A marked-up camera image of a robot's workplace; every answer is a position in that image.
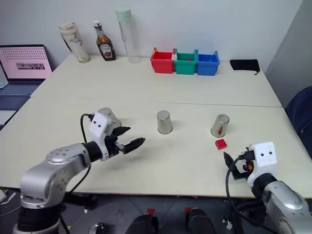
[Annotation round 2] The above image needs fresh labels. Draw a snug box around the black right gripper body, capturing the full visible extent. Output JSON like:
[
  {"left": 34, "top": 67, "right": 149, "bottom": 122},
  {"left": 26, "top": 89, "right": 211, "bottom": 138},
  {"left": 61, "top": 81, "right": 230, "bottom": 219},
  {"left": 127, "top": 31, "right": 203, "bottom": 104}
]
[{"left": 232, "top": 147, "right": 255, "bottom": 181}]

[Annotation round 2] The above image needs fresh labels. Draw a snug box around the open laptop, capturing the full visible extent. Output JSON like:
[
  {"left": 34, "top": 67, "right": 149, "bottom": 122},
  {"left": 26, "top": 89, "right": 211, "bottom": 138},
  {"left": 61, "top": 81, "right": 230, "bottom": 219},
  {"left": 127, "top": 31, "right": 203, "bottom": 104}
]
[{"left": 0, "top": 44, "right": 53, "bottom": 126}]

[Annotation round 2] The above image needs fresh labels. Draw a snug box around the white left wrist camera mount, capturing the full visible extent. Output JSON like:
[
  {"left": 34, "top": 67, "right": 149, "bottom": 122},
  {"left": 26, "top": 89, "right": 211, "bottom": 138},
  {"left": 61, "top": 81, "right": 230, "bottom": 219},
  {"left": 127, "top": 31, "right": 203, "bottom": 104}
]
[{"left": 88, "top": 112, "right": 111, "bottom": 161}]

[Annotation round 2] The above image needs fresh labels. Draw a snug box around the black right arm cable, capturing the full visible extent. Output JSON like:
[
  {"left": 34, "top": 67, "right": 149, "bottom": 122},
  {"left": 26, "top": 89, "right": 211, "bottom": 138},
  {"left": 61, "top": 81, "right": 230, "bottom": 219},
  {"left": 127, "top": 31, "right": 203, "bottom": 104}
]
[{"left": 225, "top": 156, "right": 281, "bottom": 234}]

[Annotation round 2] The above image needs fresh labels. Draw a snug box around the red storage bin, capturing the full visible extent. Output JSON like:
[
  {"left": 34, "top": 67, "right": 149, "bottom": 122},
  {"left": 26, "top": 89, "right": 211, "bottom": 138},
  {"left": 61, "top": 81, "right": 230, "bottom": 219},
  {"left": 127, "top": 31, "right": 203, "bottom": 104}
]
[{"left": 150, "top": 47, "right": 175, "bottom": 74}]

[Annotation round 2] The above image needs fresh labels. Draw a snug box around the blue chair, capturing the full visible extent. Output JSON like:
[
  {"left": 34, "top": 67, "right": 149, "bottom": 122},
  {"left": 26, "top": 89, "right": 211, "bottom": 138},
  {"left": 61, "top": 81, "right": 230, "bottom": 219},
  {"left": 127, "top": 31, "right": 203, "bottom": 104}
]
[{"left": 285, "top": 86, "right": 312, "bottom": 156}]

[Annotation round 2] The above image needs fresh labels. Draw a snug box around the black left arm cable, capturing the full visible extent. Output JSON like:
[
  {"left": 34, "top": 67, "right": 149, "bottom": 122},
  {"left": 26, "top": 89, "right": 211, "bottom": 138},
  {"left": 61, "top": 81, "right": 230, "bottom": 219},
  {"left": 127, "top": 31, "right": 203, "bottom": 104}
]
[{"left": 63, "top": 113, "right": 95, "bottom": 195}]

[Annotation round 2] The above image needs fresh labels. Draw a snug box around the ketchup bottle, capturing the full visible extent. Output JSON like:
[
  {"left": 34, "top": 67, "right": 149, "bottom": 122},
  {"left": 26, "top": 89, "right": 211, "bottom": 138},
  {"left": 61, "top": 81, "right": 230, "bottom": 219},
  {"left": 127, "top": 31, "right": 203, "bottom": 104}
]
[{"left": 93, "top": 20, "right": 117, "bottom": 61}]

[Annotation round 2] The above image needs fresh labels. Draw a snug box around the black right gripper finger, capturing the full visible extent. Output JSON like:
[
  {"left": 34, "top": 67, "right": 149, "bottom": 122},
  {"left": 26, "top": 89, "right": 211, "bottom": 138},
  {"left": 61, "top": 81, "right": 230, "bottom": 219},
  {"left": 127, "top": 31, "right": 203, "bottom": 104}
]
[{"left": 223, "top": 152, "right": 234, "bottom": 169}]

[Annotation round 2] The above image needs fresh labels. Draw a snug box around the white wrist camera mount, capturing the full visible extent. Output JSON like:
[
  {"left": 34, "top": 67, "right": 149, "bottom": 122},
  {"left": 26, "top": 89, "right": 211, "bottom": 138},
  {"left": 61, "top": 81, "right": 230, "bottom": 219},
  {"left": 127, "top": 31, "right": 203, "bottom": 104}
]
[
  {"left": 246, "top": 141, "right": 278, "bottom": 188},
  {"left": 88, "top": 112, "right": 111, "bottom": 161}
]

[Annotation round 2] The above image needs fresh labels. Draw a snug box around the blue storage bin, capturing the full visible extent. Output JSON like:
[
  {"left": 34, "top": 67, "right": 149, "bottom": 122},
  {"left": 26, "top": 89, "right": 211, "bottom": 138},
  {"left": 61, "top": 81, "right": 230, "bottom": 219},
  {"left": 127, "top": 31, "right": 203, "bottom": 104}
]
[{"left": 196, "top": 49, "right": 221, "bottom": 77}]

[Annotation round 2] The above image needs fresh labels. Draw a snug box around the steel cup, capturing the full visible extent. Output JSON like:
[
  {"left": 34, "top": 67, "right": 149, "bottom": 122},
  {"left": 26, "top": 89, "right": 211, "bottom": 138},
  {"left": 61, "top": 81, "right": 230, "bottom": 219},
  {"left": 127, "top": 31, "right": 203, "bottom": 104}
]
[
  {"left": 210, "top": 114, "right": 230, "bottom": 137},
  {"left": 156, "top": 110, "right": 173, "bottom": 135},
  {"left": 97, "top": 107, "right": 122, "bottom": 127}
]

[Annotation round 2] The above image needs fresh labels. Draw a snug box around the beige tumbler bottle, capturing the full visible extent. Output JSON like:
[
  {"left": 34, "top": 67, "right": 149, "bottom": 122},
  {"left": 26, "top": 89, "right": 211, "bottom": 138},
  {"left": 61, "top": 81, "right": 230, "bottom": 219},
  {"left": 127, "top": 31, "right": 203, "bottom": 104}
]
[{"left": 58, "top": 20, "right": 91, "bottom": 64}]

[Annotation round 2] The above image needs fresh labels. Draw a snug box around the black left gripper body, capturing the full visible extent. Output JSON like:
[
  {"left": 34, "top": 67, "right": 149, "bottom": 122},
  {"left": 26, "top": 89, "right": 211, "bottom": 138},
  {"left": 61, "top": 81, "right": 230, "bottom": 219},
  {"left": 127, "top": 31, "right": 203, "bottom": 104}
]
[{"left": 104, "top": 125, "right": 127, "bottom": 158}]

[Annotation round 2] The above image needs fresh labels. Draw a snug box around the clear bottle with green lid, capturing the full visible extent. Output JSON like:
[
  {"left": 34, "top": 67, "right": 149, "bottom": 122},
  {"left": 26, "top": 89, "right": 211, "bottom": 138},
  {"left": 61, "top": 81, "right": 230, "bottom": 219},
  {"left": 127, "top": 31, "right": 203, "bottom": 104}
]
[{"left": 115, "top": 7, "right": 142, "bottom": 64}]

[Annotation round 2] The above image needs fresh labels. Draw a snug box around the red toy block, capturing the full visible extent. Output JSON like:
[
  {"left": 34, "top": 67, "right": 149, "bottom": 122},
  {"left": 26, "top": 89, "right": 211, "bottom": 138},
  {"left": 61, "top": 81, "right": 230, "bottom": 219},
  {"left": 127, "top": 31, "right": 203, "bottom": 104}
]
[{"left": 214, "top": 138, "right": 228, "bottom": 150}]

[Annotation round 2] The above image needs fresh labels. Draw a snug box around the black pouch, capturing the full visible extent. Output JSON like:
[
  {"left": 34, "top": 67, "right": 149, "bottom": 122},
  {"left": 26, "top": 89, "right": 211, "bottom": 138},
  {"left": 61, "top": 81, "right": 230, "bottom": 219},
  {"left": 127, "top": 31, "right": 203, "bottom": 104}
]
[{"left": 230, "top": 59, "right": 260, "bottom": 76}]

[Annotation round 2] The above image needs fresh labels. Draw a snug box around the green storage bin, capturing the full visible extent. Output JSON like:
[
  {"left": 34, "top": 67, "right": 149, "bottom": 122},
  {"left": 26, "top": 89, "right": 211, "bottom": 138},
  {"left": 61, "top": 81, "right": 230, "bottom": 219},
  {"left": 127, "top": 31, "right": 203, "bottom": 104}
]
[{"left": 173, "top": 48, "right": 198, "bottom": 75}]

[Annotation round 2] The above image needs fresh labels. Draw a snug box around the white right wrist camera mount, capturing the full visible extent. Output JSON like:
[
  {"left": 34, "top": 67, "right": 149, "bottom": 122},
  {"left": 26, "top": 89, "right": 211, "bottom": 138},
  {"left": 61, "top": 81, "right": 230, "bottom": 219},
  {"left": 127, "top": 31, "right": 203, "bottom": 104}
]
[{"left": 246, "top": 141, "right": 278, "bottom": 188}]

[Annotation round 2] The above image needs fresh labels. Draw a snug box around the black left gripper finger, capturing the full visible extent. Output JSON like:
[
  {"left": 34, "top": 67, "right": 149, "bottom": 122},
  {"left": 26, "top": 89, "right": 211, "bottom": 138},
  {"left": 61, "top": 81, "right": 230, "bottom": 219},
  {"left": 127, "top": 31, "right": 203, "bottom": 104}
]
[
  {"left": 123, "top": 137, "right": 146, "bottom": 155},
  {"left": 114, "top": 126, "right": 132, "bottom": 137}
]

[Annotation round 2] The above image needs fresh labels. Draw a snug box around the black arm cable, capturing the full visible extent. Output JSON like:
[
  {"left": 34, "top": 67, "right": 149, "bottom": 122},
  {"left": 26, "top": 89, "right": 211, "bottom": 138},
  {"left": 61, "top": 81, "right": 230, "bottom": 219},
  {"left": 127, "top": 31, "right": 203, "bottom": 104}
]
[
  {"left": 63, "top": 113, "right": 95, "bottom": 195},
  {"left": 225, "top": 156, "right": 281, "bottom": 234}
]

